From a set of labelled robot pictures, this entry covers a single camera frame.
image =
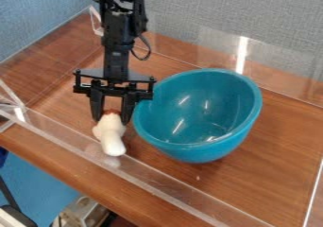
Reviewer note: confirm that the white plush mushroom brown cap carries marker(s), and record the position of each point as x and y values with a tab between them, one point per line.
109	131

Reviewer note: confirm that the blue plastic bowl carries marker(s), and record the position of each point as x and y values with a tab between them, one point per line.
201	115

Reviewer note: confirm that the black stand leg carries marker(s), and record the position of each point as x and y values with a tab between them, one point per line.
11	215

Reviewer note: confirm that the clear acrylic front barrier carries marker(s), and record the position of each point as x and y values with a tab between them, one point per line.
147	196

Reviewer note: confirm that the clear acrylic corner bracket left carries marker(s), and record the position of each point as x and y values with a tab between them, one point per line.
11	107

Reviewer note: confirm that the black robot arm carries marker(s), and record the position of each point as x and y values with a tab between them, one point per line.
125	23

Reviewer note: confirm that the clear acrylic corner bracket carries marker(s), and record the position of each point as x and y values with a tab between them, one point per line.
97	21
11	107

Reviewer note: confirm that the clear acrylic corner bracket back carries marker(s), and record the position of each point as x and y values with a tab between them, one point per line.
97	21

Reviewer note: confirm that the clear acrylic barrier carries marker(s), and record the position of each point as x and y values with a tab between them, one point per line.
285	71
147	196

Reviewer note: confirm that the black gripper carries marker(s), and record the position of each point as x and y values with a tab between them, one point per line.
114	80

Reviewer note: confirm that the white device under table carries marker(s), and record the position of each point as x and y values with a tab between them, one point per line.
82	213

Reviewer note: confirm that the clear acrylic back barrier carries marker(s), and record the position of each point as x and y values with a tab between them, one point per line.
285	71

